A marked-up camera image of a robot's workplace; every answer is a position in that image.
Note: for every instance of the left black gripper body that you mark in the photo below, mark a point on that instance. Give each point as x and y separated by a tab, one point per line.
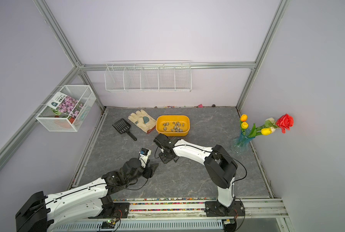
147	172

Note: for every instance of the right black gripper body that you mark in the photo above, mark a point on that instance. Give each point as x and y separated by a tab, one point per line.
163	156

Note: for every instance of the yellow plastic storage box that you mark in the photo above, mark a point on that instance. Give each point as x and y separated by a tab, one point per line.
171	118

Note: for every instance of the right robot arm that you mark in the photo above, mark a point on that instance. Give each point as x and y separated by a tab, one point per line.
220	166

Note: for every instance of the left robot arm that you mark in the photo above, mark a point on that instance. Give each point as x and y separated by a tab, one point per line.
43	213

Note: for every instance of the beige work glove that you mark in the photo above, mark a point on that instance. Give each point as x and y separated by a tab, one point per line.
143	121

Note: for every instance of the black slotted scoop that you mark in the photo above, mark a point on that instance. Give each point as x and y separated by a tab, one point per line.
122	126

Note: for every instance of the blue glass vase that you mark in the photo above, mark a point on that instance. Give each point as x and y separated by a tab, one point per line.
242	143

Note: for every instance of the orange artificial tulip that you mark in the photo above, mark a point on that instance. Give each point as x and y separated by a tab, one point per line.
243	118

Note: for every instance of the purple flower seed packet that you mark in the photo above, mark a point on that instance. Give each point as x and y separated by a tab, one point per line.
65	106

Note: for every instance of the yellow white artificial tulip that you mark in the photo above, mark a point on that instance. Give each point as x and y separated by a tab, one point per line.
268	131

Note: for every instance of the red artificial rose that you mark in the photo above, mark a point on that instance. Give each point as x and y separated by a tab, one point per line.
285	122

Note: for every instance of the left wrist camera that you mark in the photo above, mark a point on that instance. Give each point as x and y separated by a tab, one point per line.
144	156

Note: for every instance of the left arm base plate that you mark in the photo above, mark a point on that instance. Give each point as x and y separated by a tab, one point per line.
114	210

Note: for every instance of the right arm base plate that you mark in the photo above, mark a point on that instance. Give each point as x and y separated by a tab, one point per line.
216	209

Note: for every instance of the white wire wall shelf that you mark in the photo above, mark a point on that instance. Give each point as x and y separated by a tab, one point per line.
148	79

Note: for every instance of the white wire basket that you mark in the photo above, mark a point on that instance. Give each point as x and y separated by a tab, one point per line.
54	123

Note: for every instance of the aluminium frame rail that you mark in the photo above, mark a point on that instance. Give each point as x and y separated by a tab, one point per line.
168	64

